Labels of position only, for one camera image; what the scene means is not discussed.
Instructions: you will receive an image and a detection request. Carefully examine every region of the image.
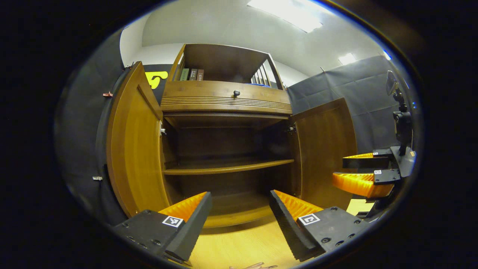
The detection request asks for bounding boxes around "wooden double-door shoe cabinet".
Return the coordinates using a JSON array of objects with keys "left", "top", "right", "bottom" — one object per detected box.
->
[{"left": 161, "top": 43, "right": 299, "bottom": 228}]

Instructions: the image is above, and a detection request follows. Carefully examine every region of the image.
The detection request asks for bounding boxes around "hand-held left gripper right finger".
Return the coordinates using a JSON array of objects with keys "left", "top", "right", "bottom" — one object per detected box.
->
[{"left": 269, "top": 189, "right": 374, "bottom": 262}]

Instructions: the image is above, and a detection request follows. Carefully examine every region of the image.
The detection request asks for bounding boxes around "wooden cabinet door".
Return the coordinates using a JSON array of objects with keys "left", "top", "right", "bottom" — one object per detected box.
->
[
  {"left": 106, "top": 61, "right": 170, "bottom": 218},
  {"left": 291, "top": 97, "right": 358, "bottom": 210}
]

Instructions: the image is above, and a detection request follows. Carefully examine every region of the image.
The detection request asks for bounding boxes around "wooden drawer with black knob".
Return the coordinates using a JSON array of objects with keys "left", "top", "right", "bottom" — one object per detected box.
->
[{"left": 161, "top": 80, "right": 293, "bottom": 115}]

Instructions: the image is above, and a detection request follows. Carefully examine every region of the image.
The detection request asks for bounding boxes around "wooden inner shelf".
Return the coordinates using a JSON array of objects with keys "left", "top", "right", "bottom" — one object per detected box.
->
[{"left": 164, "top": 159, "right": 295, "bottom": 175}]

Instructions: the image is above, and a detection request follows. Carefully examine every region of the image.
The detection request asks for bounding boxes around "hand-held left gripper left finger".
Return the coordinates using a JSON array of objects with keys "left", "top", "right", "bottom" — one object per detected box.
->
[{"left": 112, "top": 191, "right": 213, "bottom": 262}]

